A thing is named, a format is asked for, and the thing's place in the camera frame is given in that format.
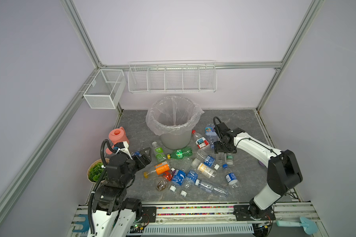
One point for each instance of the white slotted cable duct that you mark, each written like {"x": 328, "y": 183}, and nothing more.
{"x": 197, "y": 230}

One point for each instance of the colourful label blue-cap bottle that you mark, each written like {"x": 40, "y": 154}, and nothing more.
{"x": 211, "y": 135}

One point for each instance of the small blue-cap water bottle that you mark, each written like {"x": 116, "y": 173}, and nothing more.
{"x": 230, "y": 176}

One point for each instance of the cream label green-band bottle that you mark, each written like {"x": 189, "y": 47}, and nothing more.
{"x": 229, "y": 159}

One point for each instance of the pink watering can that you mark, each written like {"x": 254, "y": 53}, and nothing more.
{"x": 118, "y": 135}

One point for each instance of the long clear crushed bottle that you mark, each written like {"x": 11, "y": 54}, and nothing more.
{"x": 211, "y": 188}

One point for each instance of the blue yellow garden fork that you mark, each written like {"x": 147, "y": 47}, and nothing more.
{"x": 82, "y": 224}

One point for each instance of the white yellow label bottle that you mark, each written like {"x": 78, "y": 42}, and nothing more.
{"x": 203, "y": 169}

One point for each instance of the small white mesh basket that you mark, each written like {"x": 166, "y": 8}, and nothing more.
{"x": 105, "y": 89}

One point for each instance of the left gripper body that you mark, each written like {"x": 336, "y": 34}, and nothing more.
{"x": 138, "y": 163}

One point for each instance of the bowl of green plant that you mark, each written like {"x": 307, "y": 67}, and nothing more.
{"x": 95, "y": 171}

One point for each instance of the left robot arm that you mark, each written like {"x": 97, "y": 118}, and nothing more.
{"x": 110, "y": 212}

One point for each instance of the tall clear bottle white cap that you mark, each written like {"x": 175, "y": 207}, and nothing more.
{"x": 221, "y": 159}

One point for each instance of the long white wire basket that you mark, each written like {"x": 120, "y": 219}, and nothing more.
{"x": 181, "y": 76}

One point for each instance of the clear plastic bin liner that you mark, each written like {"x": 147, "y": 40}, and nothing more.
{"x": 173, "y": 115}

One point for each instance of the blue label crushed bottle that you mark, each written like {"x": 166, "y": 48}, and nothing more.
{"x": 207, "y": 159}

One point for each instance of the teal garden shovel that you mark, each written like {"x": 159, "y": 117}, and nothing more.
{"x": 308, "y": 226}

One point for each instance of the pocari sweat bottle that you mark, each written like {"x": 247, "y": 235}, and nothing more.
{"x": 177, "y": 180}
{"x": 136, "y": 154}
{"x": 189, "y": 182}

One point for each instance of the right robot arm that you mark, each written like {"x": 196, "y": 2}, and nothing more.
{"x": 283, "y": 171}

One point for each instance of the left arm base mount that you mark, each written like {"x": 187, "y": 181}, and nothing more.
{"x": 148, "y": 215}

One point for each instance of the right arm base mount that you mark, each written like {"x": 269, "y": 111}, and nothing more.
{"x": 245, "y": 212}

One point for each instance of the brown tea bottle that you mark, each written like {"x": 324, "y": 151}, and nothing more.
{"x": 161, "y": 183}

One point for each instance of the green soda bottle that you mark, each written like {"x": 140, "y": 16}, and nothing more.
{"x": 180, "y": 153}

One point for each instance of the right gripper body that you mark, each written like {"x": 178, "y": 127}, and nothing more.
{"x": 219, "y": 147}

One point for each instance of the orange label bottle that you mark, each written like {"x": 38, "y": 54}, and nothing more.
{"x": 157, "y": 170}

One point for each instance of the grey mesh trash bin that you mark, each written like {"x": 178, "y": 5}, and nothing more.
{"x": 176, "y": 141}

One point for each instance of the red white label bottle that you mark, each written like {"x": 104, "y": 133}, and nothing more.
{"x": 200, "y": 141}

